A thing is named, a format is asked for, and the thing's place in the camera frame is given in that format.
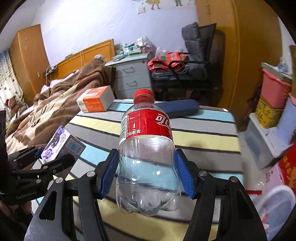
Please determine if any purple white small carton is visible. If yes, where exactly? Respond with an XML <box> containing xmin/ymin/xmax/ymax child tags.
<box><xmin>41</xmin><ymin>125</ymin><xmax>86</xmax><ymax>163</ymax></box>

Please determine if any clear plastic cola bottle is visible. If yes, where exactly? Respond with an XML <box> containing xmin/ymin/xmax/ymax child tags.
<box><xmin>116</xmin><ymin>89</ymin><xmax>181</xmax><ymax>216</ymax></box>

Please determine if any white trash bin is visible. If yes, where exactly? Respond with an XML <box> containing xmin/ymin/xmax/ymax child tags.
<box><xmin>252</xmin><ymin>185</ymin><xmax>295</xmax><ymax>240</ymax></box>

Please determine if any brown fleece blanket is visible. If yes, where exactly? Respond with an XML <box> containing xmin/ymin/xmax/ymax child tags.
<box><xmin>6</xmin><ymin>59</ymin><xmax>116</xmax><ymax>154</ymax></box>

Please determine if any red gift box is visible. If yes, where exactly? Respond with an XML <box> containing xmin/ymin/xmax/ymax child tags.
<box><xmin>278</xmin><ymin>143</ymin><xmax>296</xmax><ymax>193</ymax></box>

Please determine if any grey plastic storage box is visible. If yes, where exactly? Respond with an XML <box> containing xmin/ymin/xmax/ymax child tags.
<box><xmin>244</xmin><ymin>113</ymin><xmax>292</xmax><ymax>170</ymax></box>

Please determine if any striped bed sheet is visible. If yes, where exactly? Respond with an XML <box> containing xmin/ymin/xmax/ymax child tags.
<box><xmin>66</xmin><ymin>100</ymin><xmax>243</xmax><ymax>240</ymax></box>

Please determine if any orange white cardboard box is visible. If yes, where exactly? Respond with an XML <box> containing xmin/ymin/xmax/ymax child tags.
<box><xmin>76</xmin><ymin>85</ymin><xmax>115</xmax><ymax>113</ymax></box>

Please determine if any yellow patterned box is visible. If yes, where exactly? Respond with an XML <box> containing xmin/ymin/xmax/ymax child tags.
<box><xmin>255</xmin><ymin>96</ymin><xmax>283</xmax><ymax>128</ymax></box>

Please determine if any lavender cylindrical container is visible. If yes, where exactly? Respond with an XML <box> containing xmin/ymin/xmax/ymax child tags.
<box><xmin>276</xmin><ymin>95</ymin><xmax>296</xmax><ymax>145</ymax></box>

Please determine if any tall wooden cabinet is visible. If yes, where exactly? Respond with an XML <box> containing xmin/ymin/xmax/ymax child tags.
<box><xmin>9</xmin><ymin>24</ymin><xmax>49</xmax><ymax>106</ymax></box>

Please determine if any navy blue glasses case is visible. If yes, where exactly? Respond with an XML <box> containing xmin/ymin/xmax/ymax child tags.
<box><xmin>156</xmin><ymin>99</ymin><xmax>199</xmax><ymax>118</ymax></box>

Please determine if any grey drawer nightstand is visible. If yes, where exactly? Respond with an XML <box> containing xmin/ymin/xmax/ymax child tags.
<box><xmin>106</xmin><ymin>53</ymin><xmax>152</xmax><ymax>99</ymax></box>

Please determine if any pink plastic bin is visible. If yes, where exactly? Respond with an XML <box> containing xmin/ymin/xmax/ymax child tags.
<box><xmin>261</xmin><ymin>68</ymin><xmax>292</xmax><ymax>109</ymax></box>

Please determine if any wooden headboard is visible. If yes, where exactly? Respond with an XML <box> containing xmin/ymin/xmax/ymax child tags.
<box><xmin>47</xmin><ymin>39</ymin><xmax>115</xmax><ymax>81</ymax></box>

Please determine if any black office chair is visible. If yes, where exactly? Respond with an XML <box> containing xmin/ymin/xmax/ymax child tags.
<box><xmin>151</xmin><ymin>22</ymin><xmax>225</xmax><ymax>106</ymax></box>

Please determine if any red plaid bag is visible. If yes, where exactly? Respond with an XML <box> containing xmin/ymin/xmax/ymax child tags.
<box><xmin>147</xmin><ymin>52</ymin><xmax>188</xmax><ymax>72</ymax></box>

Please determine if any wooden wardrobe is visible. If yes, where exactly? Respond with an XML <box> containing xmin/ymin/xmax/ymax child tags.
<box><xmin>196</xmin><ymin>1</ymin><xmax>282</xmax><ymax>126</ymax></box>

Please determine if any cartoon wall sticker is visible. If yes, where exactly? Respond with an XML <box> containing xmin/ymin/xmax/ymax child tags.
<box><xmin>132</xmin><ymin>0</ymin><xmax>196</xmax><ymax>14</ymax></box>

